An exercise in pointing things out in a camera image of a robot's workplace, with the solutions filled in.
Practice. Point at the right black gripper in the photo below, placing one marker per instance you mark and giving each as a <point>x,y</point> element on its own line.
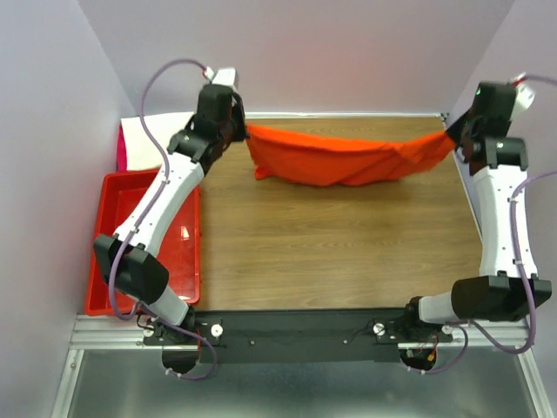
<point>459,129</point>

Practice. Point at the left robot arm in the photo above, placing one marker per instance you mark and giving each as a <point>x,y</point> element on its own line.
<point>128,258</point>

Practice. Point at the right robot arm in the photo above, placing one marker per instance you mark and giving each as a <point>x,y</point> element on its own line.
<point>507,286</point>

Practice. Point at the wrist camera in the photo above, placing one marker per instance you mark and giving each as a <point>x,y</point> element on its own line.
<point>524,95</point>
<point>227,76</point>

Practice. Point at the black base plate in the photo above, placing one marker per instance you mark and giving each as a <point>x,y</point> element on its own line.
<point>295,336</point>

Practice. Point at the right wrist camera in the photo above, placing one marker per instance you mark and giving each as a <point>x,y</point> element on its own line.
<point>524,95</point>

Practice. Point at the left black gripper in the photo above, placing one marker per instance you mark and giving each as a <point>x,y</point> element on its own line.
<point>237,127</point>

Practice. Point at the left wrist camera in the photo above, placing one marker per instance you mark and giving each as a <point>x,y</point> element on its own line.
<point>227,76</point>

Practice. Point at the red plastic bin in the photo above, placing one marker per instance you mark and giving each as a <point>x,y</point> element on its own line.
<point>180,251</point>

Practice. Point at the orange t-shirt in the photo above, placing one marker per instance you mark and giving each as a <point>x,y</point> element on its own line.
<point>315,160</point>

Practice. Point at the folded white t-shirt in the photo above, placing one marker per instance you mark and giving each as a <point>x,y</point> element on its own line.
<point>142,154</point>

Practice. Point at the folded pink t-shirt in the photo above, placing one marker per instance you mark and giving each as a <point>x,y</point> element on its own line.
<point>121,151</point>

